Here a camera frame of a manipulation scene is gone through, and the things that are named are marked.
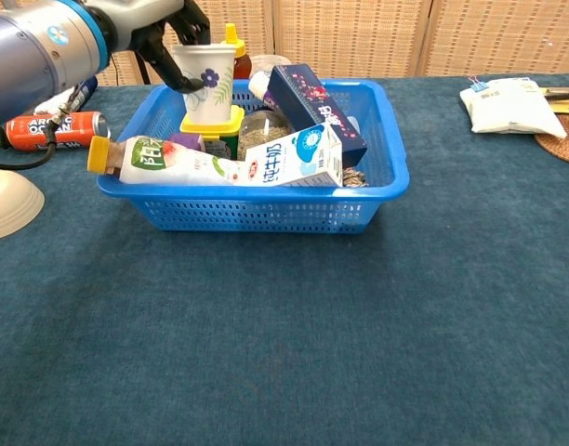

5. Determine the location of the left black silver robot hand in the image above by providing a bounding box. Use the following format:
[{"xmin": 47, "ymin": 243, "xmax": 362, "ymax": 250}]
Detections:
[{"xmin": 111, "ymin": 0, "xmax": 212, "ymax": 92}]

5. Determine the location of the flower print paper cup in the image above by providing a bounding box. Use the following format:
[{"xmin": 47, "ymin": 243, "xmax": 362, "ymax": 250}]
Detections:
[{"xmin": 171, "ymin": 42, "xmax": 237, "ymax": 126}]

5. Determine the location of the white green-label bottle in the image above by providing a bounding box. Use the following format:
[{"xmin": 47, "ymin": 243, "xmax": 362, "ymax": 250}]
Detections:
[{"xmin": 86, "ymin": 134, "xmax": 242, "ymax": 186}]

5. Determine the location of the white blue milk carton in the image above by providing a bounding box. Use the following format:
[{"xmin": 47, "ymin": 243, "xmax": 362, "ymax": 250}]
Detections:
[{"xmin": 232, "ymin": 123, "xmax": 344, "ymax": 188}]

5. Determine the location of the beige bowl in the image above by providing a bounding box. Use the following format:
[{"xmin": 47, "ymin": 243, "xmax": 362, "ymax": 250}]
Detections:
[{"xmin": 0, "ymin": 166, "xmax": 46, "ymax": 243}]

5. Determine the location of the black tripod stand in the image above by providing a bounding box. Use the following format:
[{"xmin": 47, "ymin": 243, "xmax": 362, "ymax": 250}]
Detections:
[{"xmin": 134, "ymin": 49, "xmax": 152, "ymax": 85}]

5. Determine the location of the white blue spray bottle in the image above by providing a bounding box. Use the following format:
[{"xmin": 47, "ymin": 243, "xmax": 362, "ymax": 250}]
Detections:
[{"xmin": 33, "ymin": 74, "xmax": 99, "ymax": 116}]

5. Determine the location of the honey bottle yellow cap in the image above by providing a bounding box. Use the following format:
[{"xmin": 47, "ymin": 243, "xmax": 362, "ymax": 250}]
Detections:
[{"xmin": 220, "ymin": 22, "xmax": 253, "ymax": 80}]

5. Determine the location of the small purple box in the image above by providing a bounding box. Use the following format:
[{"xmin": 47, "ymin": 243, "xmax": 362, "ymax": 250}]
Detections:
[{"xmin": 167, "ymin": 132, "xmax": 206, "ymax": 152}]

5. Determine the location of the purple tube white cap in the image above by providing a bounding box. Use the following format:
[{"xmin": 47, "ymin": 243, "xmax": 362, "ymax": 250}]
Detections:
[{"xmin": 247, "ymin": 70, "xmax": 281, "ymax": 112}]

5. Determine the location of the orange soda can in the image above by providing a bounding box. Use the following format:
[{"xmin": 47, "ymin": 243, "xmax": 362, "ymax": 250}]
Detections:
[{"xmin": 4, "ymin": 111, "xmax": 112, "ymax": 152}]

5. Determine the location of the round clear clip container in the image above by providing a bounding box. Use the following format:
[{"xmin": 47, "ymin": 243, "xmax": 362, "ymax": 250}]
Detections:
[{"xmin": 250, "ymin": 54, "xmax": 293, "ymax": 78}]

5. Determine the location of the yellow lid container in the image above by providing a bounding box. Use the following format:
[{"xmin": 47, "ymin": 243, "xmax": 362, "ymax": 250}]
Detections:
[{"xmin": 179, "ymin": 104, "xmax": 245, "ymax": 150}]

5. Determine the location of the glass jar of grains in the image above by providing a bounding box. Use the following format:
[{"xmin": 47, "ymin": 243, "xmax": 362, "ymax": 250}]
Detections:
[{"xmin": 237, "ymin": 110, "xmax": 295, "ymax": 162}]

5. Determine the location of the long dark blue box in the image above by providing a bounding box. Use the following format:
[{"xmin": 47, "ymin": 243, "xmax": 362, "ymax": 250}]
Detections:
[{"xmin": 267, "ymin": 63, "xmax": 368, "ymax": 168}]

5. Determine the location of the blue plastic basket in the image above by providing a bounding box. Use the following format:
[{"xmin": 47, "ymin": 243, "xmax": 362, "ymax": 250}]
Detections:
[{"xmin": 97, "ymin": 77, "xmax": 411, "ymax": 233}]

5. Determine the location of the bamboo folding screen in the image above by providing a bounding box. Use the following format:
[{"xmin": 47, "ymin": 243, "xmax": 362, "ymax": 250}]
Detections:
[{"xmin": 0, "ymin": 0, "xmax": 569, "ymax": 87}]

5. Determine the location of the sunflower seed packet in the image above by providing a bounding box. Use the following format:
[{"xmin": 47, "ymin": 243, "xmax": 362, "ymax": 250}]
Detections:
[{"xmin": 342, "ymin": 167, "xmax": 369, "ymax": 188}]

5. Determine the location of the dark blue table mat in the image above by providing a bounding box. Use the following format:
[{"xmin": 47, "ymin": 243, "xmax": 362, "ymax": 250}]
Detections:
[{"xmin": 0, "ymin": 73, "xmax": 569, "ymax": 446}]

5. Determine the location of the white pouch bag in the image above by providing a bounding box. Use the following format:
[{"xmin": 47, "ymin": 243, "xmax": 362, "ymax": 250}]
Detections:
[{"xmin": 459, "ymin": 78, "xmax": 568, "ymax": 139}]

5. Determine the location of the yellow carded razor pack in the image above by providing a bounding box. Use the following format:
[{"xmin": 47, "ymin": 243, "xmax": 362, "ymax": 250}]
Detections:
[{"xmin": 544, "ymin": 86, "xmax": 569, "ymax": 115}]

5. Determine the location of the round woven coaster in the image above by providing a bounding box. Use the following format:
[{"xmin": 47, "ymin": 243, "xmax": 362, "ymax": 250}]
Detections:
[{"xmin": 534, "ymin": 113, "xmax": 569, "ymax": 167}]

